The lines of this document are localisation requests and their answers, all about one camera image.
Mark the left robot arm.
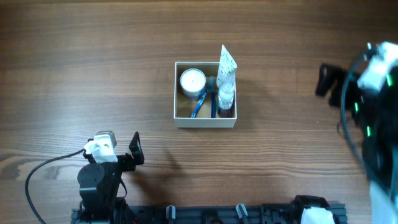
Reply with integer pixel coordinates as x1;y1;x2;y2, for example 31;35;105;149
71;131;144;223

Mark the white lidded blue jar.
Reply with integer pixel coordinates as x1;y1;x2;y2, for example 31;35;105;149
180;68;206;100

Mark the black camera cable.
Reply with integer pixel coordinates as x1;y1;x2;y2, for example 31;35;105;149
24;148;86;224
337;49;374;178

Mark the clear bottle dark liquid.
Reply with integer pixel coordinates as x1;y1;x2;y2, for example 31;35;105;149
217;82;234;118

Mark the black left camera cable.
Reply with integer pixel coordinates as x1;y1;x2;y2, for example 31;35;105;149
24;148;86;224

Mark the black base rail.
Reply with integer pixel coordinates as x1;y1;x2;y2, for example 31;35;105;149
70;203;348;224

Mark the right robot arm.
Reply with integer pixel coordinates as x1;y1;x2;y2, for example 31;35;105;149
315;63;397;223

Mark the black right camera cable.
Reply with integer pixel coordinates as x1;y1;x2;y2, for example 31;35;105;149
337;49;374;178

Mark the blue disposable razor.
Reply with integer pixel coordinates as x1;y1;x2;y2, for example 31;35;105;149
207;90;218;118

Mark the blue white toothbrush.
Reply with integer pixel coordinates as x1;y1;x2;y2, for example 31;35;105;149
190;76;215;118

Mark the beige open cardboard box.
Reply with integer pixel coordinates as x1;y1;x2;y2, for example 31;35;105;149
173;62;238;128

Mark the white cream tube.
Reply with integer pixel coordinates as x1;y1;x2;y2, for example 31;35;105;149
216;45;237;88

